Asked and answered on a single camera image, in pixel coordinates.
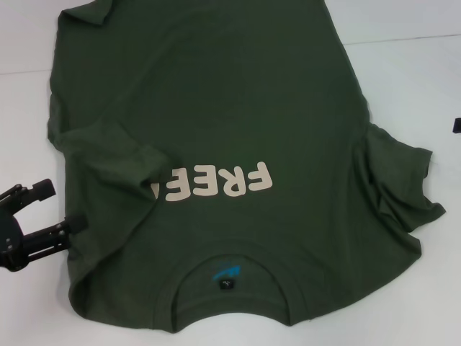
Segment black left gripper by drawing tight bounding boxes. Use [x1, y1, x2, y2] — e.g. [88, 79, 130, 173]
[0, 178, 89, 271]

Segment dark green printed t-shirt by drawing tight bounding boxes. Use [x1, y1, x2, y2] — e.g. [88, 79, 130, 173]
[46, 0, 446, 325]

